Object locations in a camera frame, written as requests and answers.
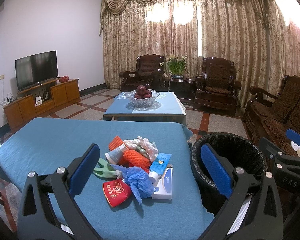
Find green rubber glove white cuff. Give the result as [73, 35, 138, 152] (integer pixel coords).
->
[93, 158, 117, 179]

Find red paper packet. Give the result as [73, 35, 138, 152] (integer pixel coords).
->
[102, 178, 132, 207]

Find white blue tissue box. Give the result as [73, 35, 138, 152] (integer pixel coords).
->
[152, 164, 173, 200]

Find blue plastic shoe cover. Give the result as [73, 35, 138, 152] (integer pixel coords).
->
[110, 164, 154, 205]

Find orange foam fruit net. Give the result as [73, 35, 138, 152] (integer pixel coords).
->
[123, 150, 151, 170]

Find blue white toothpaste tube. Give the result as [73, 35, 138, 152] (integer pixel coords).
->
[149, 153, 172, 184]

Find white tissue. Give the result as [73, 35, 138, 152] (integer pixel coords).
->
[123, 136, 159, 162]

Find blue white paper cup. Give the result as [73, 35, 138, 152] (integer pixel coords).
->
[105, 144, 128, 164]

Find black lined trash bin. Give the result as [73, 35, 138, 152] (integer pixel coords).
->
[190, 132, 268, 215]

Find dark wooden sofa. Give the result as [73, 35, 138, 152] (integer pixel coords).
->
[243, 75, 300, 157]

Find blue near tablecloth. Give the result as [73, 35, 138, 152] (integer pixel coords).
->
[0, 118, 214, 239]

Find blue tablecloth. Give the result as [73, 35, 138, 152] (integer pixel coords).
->
[103, 92, 186, 125]
[0, 118, 214, 239]

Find dark wooden right armchair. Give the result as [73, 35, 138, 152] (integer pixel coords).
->
[193, 57, 242, 116]

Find dark wooden armchair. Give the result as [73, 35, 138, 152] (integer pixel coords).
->
[119, 54, 165, 92]
[193, 57, 242, 116]

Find dark side table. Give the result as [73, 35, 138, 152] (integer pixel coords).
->
[165, 77, 196, 106]

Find blue far tablecloth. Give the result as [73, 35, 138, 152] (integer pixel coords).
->
[103, 92, 186, 125]

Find wooden tv cabinet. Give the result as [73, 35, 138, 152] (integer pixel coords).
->
[3, 78, 80, 130]

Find beige patterned curtains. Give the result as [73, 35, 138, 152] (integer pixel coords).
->
[100, 0, 300, 106]

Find green potted plant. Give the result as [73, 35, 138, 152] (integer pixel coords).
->
[166, 55, 187, 79]

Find glass fruit bowl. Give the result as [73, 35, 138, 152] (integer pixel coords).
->
[123, 89, 160, 107]

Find red bowl on cabinet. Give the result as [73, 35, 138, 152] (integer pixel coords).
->
[59, 75, 69, 83]

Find red apples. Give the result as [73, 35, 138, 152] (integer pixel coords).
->
[134, 85, 152, 99]

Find dark wooden left armchair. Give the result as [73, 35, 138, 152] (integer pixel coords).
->
[119, 54, 165, 92]

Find black flat television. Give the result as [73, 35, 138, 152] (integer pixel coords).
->
[15, 50, 58, 90]

